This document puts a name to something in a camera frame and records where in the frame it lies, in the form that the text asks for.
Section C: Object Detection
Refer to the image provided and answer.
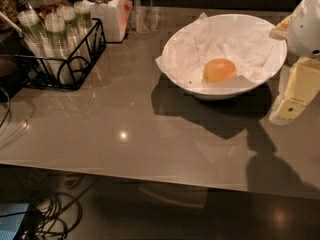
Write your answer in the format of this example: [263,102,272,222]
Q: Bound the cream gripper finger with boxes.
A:
[269,58,320,125]
[269,15,291,40]

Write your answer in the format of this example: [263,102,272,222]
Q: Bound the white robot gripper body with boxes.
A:
[287,0,320,57]

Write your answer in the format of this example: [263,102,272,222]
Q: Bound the orange fruit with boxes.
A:
[203,58,237,83]

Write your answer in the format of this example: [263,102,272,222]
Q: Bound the white bowl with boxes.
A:
[160,13,288,101]

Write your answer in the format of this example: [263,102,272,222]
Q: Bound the white paper liner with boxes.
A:
[155,12,287,89]

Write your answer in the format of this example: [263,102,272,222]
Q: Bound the clear acrylic holder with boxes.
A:
[136,6,162,33]

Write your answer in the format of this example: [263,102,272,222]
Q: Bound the white lidded canister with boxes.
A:
[84,0,132,43]

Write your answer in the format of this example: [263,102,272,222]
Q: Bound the clear plastic cup stack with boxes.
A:
[57,6,83,69]
[45,13,73,85]
[18,10,54,77]
[73,1,92,57]

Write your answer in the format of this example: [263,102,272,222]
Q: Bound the blue box on floor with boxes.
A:
[0,203,29,240]

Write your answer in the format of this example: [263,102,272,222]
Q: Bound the black wire rack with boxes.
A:
[16,18,106,90]

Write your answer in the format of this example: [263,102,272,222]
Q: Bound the black cables on floor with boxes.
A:
[23,175,98,240]

